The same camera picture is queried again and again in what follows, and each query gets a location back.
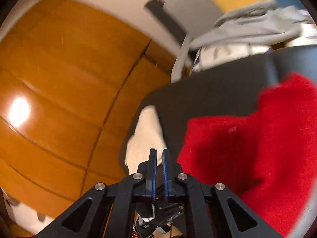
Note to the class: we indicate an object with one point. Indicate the cream folded sweater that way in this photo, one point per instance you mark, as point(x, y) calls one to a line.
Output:
point(146, 133)

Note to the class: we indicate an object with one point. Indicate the red knit sweater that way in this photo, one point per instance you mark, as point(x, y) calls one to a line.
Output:
point(260, 141)

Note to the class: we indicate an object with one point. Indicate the orange wooden wardrobe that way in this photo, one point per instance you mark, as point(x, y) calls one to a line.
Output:
point(62, 79)

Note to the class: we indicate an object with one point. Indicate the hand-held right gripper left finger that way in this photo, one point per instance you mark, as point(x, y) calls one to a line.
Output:
point(153, 168)

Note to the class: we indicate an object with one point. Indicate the grey yellow blue armchair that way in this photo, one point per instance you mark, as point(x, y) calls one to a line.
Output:
point(188, 7)

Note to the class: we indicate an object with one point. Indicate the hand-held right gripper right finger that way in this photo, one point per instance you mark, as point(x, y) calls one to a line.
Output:
point(165, 171)

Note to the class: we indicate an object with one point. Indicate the grey garment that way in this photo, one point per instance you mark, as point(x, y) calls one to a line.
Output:
point(247, 24)

